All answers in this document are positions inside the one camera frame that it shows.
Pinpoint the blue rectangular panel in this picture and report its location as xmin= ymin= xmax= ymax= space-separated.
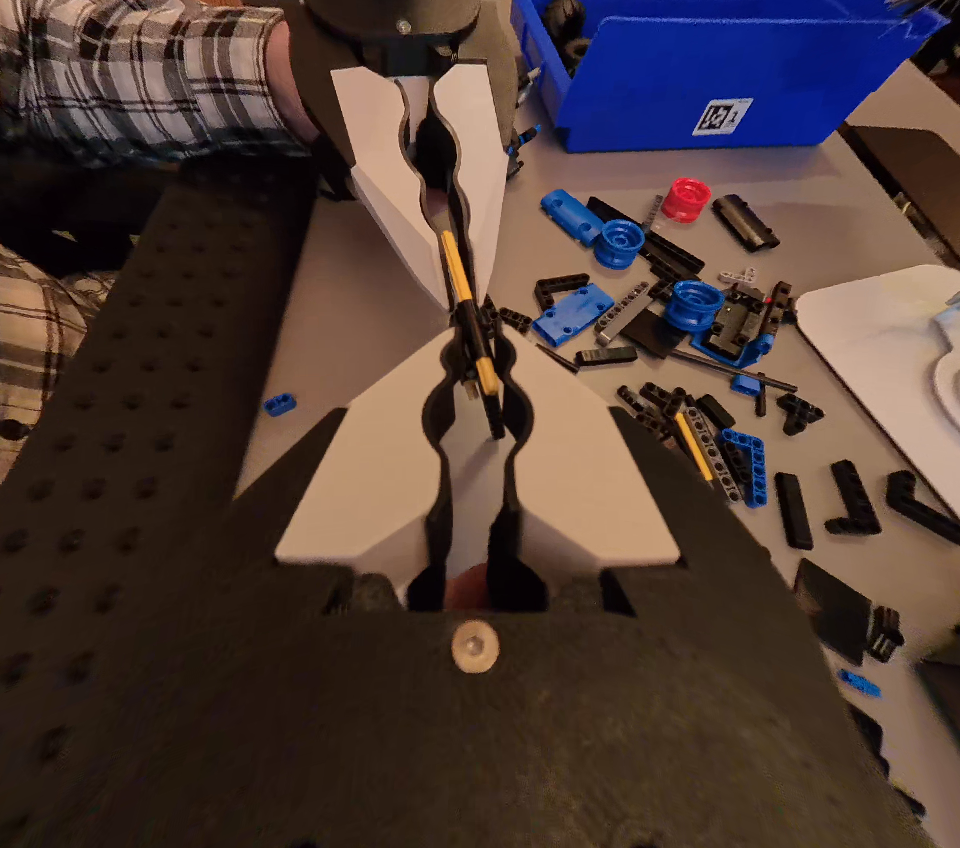
xmin=531 ymin=284 xmax=616 ymax=348

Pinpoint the person's left forearm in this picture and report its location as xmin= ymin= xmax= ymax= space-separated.
xmin=0 ymin=0 xmax=320 ymax=163

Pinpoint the black chassis on blue frame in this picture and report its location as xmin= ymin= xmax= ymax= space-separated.
xmin=690 ymin=281 xmax=796 ymax=369

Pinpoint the black dotted mat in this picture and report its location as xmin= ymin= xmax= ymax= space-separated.
xmin=0 ymin=176 xmax=327 ymax=848

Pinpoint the black square panel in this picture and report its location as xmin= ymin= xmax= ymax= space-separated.
xmin=793 ymin=557 xmax=875 ymax=665

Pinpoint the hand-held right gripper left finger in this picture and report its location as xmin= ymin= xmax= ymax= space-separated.
xmin=273 ymin=326 xmax=466 ymax=613

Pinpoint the blue wheel hub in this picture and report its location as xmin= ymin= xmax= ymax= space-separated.
xmin=594 ymin=219 xmax=646 ymax=272
xmin=667 ymin=279 xmax=727 ymax=333

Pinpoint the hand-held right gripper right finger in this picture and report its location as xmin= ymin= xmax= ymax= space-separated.
xmin=486 ymin=324 xmax=682 ymax=613

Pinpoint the pile of black and blue bricks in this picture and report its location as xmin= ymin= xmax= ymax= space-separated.
xmin=487 ymin=195 xmax=960 ymax=647

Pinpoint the black grooved block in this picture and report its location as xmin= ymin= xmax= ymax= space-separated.
xmin=711 ymin=194 xmax=781 ymax=254

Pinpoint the long thin black axle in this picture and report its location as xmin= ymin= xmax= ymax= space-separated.
xmin=671 ymin=349 xmax=800 ymax=393

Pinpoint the short yellow axle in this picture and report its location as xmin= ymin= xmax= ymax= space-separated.
xmin=673 ymin=411 xmax=715 ymax=483

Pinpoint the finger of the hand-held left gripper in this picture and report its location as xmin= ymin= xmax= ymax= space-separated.
xmin=429 ymin=60 xmax=513 ymax=300
xmin=330 ymin=65 xmax=453 ymax=309

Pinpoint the long grey beam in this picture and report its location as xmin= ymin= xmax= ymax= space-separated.
xmin=682 ymin=405 xmax=744 ymax=500

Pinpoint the red wheel hub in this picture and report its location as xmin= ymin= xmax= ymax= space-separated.
xmin=661 ymin=179 xmax=712 ymax=223

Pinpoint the yellow axle with black connector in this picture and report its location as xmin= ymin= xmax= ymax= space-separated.
xmin=438 ymin=229 xmax=507 ymax=443

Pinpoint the person's right hand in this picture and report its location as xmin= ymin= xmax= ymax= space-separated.
xmin=446 ymin=563 xmax=490 ymax=613

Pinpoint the person in plaid shirt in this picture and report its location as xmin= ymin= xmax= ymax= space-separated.
xmin=0 ymin=240 xmax=114 ymax=482

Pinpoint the blue storage bin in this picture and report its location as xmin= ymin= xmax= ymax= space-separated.
xmin=511 ymin=0 xmax=950 ymax=155

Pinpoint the blue curved panel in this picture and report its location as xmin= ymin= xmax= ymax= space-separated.
xmin=540 ymin=189 xmax=605 ymax=245

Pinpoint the blue angled beam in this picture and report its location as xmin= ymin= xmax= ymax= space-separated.
xmin=720 ymin=429 xmax=768 ymax=510

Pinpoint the grey desk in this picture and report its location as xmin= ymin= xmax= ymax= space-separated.
xmin=234 ymin=0 xmax=960 ymax=827

